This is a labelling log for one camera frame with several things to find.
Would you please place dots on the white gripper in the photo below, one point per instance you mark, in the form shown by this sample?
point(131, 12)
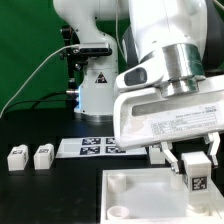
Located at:
point(143, 117)

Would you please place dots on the white square tabletop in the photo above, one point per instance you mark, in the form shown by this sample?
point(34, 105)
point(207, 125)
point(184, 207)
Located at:
point(154, 196)

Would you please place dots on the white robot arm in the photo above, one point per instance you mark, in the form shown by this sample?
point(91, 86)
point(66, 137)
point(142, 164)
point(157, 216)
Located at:
point(166, 97)

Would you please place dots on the white sheet with tags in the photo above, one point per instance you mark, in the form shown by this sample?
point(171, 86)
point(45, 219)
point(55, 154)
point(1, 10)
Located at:
point(93, 147)

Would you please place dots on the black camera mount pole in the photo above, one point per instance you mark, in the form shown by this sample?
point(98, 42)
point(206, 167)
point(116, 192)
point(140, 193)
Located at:
point(72, 91)

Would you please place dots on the black camera on mount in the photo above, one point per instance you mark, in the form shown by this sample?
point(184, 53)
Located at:
point(80, 53)

